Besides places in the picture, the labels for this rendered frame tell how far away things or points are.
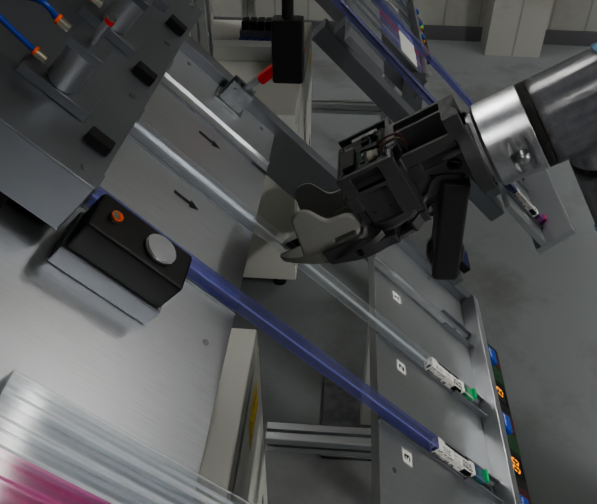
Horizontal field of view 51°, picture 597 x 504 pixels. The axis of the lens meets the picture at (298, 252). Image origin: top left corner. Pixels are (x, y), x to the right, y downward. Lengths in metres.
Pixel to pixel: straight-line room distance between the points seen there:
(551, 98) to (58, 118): 0.36
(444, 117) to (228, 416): 0.54
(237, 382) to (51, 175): 0.59
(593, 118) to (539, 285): 1.64
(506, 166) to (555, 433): 1.28
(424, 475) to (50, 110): 0.45
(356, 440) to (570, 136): 0.84
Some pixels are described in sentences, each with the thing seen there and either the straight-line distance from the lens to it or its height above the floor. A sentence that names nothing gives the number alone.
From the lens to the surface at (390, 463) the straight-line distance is 0.60.
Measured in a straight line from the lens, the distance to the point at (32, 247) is 0.44.
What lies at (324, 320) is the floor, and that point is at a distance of 1.89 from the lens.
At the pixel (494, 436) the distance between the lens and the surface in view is 0.78.
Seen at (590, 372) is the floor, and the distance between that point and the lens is 1.93.
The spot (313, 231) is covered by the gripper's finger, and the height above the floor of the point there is 1.00.
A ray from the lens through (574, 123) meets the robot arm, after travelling 0.53.
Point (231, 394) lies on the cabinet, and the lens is 0.92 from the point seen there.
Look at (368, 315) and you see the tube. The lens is 0.67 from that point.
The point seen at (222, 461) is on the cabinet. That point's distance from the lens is 0.86.
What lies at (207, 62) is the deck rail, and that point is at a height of 1.07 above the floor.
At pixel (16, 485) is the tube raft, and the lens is 0.35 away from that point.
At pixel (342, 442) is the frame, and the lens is 1.24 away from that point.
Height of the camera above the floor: 1.34
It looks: 39 degrees down
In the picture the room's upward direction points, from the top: straight up
